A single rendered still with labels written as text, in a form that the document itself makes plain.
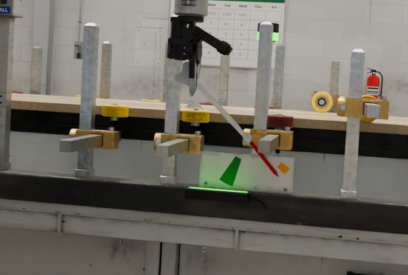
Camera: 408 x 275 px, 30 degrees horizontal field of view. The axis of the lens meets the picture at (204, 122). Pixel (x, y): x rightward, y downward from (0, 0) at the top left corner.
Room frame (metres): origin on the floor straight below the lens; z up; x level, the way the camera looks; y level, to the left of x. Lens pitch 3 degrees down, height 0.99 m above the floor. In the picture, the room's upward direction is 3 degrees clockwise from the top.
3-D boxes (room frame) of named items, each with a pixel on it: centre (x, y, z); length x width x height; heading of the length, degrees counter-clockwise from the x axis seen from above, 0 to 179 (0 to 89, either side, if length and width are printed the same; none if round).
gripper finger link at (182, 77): (2.04, 0.06, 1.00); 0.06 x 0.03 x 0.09; 80
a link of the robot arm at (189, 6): (2.05, 0.05, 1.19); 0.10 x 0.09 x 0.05; 170
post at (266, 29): (2.10, -0.16, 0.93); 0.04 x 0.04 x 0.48; 80
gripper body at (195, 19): (2.05, 0.06, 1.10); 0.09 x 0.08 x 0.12; 80
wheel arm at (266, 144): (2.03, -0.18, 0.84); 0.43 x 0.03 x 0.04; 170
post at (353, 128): (2.05, -0.40, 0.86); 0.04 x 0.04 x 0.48; 80
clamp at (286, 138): (2.10, -0.18, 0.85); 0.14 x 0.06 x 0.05; 80
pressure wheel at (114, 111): (2.31, 0.27, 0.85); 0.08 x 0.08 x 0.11
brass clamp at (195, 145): (2.14, 0.07, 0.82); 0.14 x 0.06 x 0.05; 80
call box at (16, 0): (2.23, 0.59, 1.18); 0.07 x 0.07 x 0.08; 80
